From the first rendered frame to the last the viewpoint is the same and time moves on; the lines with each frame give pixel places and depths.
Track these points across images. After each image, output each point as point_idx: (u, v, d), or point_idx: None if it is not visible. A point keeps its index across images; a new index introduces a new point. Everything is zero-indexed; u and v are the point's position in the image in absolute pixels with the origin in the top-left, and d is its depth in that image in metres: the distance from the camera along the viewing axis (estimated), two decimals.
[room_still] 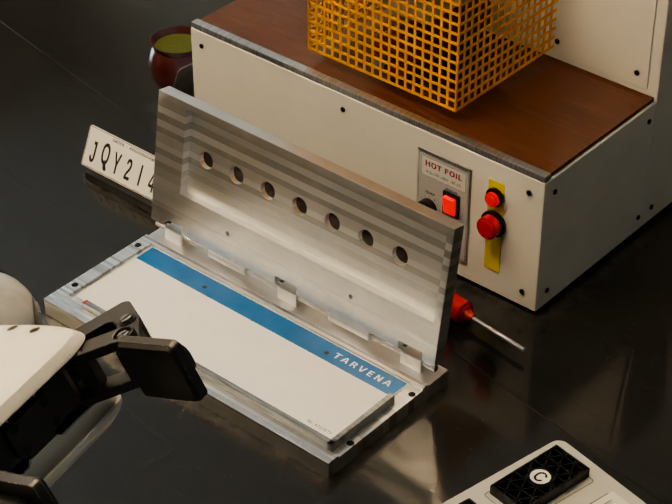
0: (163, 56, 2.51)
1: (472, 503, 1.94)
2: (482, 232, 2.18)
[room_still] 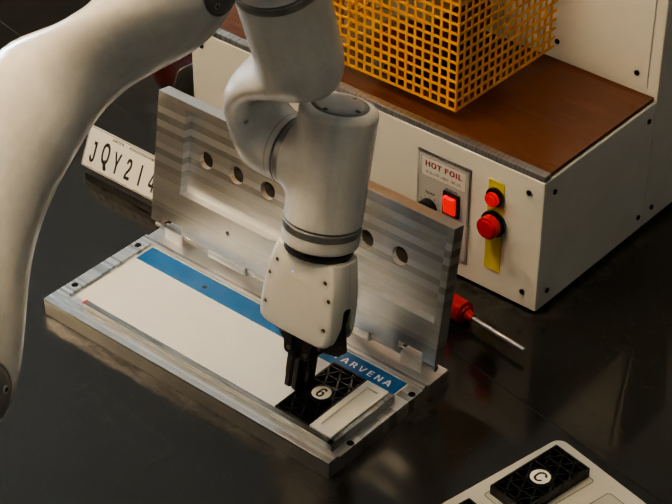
0: None
1: (472, 503, 1.94)
2: (482, 232, 2.18)
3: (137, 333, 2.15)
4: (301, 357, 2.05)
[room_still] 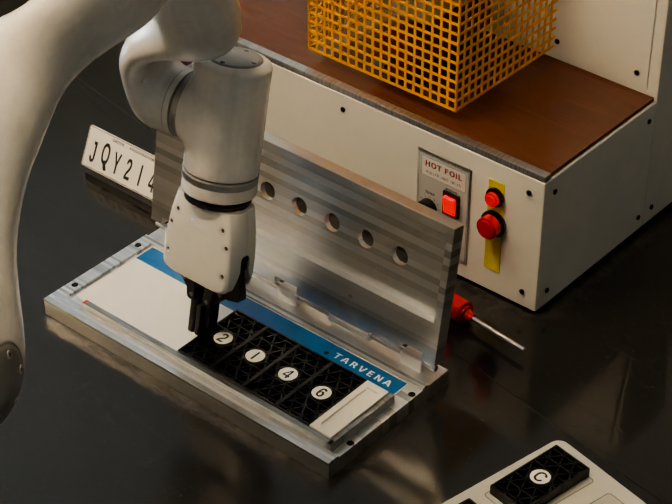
0: None
1: (472, 503, 1.94)
2: (482, 232, 2.18)
3: (137, 333, 2.15)
4: (203, 303, 2.12)
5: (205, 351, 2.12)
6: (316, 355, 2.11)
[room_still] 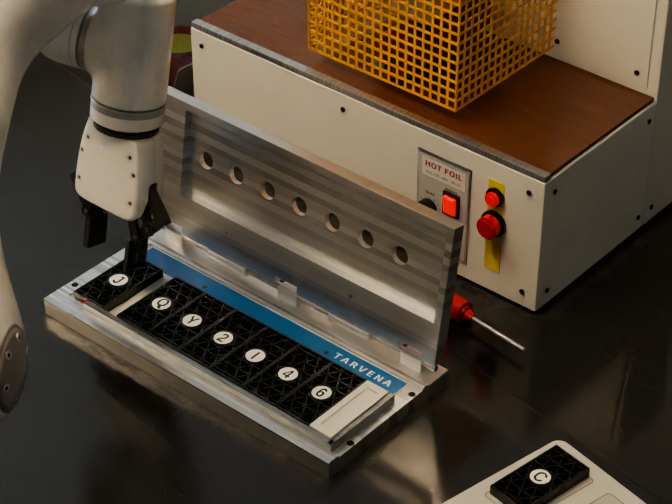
0: None
1: (209, 296, 2.20)
2: (482, 232, 2.18)
3: (137, 333, 2.15)
4: (132, 240, 2.15)
5: (205, 351, 2.12)
6: (316, 355, 2.11)
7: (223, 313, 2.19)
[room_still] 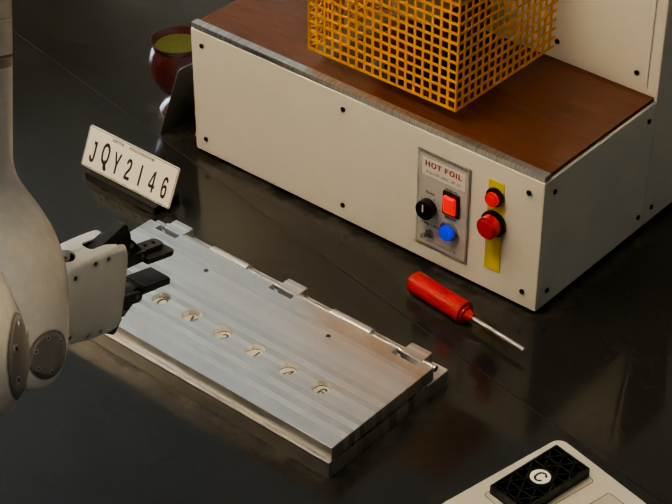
0: (163, 56, 2.51)
1: None
2: (482, 232, 2.18)
3: None
4: None
5: None
6: None
7: None
